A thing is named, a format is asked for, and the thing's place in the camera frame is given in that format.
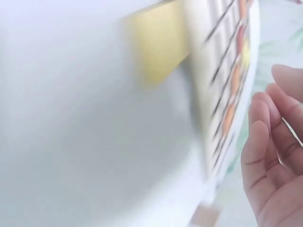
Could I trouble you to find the yellow rectangular block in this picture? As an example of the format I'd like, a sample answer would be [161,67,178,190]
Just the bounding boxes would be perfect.
[126,0,191,84]

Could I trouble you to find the person's right hand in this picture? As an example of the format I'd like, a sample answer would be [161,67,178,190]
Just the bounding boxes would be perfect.
[241,63,303,227]

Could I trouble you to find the white gridded board, orange pieces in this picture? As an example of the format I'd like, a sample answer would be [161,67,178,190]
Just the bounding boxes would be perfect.
[182,0,261,190]

